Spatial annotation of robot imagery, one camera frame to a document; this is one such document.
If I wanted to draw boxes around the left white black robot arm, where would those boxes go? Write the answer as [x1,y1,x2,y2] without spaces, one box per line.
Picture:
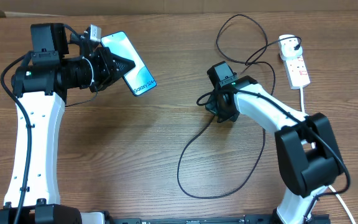
[0,23,155,223]

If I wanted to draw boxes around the white power strip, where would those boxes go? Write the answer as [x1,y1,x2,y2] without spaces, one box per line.
[283,56,311,90]

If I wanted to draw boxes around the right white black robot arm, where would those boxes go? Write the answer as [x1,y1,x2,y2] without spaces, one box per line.
[204,62,351,223]

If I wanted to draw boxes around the white power strip cord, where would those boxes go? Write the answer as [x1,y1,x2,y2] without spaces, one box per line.
[299,86,357,224]

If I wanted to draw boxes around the white charger plug adapter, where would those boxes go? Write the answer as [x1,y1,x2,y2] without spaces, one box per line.
[278,34,303,61]

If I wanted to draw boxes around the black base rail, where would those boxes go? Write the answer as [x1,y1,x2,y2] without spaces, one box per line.
[104,213,331,224]

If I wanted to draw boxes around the blue Galaxy smartphone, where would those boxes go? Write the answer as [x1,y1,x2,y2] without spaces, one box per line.
[101,31,157,96]

